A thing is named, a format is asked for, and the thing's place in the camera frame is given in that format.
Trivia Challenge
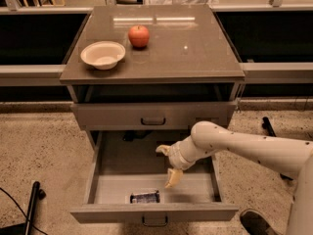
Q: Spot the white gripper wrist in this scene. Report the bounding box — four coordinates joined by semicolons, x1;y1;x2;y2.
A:
156;140;196;188

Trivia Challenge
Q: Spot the blue rxbar wrapper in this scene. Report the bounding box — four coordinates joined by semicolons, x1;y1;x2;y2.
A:
130;190;160;204

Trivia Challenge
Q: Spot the grey drawer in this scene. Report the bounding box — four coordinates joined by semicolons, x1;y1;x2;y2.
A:
71;102;236;130
71;130;238;227

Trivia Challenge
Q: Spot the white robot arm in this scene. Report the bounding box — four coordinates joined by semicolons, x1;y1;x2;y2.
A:
156;121;313;235

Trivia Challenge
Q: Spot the closed grey top drawer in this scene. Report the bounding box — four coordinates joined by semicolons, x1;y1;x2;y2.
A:
71;102;236;130

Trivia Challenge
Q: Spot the grey cabinet with glossy top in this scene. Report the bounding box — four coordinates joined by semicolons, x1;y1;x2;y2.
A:
61;5;245;145

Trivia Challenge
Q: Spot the black stand leg right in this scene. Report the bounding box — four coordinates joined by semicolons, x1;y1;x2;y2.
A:
262;117;291;181

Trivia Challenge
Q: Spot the black stand leg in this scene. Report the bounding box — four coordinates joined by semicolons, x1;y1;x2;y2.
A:
262;117;291;181
23;181;46;235

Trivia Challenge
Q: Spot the white paper bowl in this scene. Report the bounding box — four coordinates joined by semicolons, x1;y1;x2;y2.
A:
80;41;126;71

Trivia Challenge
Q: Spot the red apple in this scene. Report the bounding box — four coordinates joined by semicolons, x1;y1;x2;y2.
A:
128;25;150;48

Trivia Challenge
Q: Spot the black stand leg left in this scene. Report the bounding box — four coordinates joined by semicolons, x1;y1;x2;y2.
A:
23;181;46;235

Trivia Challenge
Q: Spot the grey metal railing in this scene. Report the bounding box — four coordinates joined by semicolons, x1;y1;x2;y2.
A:
0;0;313;87

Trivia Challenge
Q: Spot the black cable on floor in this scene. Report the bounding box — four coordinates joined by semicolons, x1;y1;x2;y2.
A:
0;188;42;235

